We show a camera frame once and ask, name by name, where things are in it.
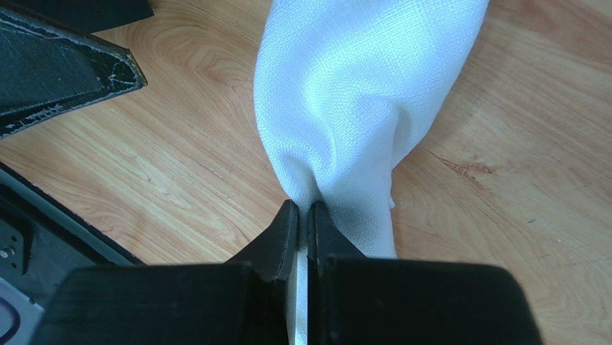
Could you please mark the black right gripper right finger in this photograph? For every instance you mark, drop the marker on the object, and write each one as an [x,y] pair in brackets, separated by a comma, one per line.
[326,245]

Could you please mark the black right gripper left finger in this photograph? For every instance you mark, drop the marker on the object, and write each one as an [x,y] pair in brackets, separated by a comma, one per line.
[270,259]

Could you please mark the white cloth napkin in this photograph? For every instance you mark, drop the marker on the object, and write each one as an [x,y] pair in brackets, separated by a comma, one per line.
[344,90]

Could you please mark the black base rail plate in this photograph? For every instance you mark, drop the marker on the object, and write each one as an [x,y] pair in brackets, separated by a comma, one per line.
[42,241]

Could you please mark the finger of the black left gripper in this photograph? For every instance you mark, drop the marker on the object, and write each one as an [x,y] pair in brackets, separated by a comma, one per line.
[89,16]
[48,69]

